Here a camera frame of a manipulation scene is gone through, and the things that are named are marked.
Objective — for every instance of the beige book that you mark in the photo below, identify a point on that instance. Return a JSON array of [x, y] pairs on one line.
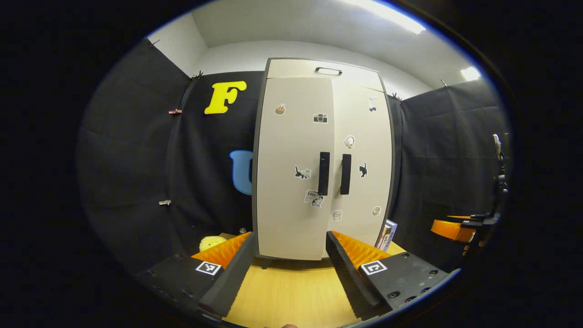
[[381, 237]]

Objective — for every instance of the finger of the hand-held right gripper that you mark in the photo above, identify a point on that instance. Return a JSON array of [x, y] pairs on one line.
[[460, 217], [451, 231]]

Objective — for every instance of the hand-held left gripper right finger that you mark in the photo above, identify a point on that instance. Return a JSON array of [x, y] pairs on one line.
[[348, 278]]

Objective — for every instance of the yellow plush toy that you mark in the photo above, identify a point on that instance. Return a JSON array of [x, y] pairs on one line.
[[212, 243]]

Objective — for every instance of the white shoe cabinet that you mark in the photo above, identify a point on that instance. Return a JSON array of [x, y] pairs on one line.
[[254, 191]]

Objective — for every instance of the white cabinet door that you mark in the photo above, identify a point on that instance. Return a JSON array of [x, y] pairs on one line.
[[364, 136], [282, 205]]

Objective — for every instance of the black backdrop cloth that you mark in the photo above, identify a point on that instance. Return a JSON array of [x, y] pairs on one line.
[[127, 159]]

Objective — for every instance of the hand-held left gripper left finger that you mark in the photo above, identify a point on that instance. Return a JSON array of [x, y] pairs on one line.
[[234, 278]]

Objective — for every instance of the grey blue book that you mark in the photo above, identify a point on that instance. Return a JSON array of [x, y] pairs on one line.
[[391, 233]]

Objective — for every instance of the ceiling light panel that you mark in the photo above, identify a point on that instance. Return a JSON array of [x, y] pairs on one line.
[[391, 16], [470, 73]]

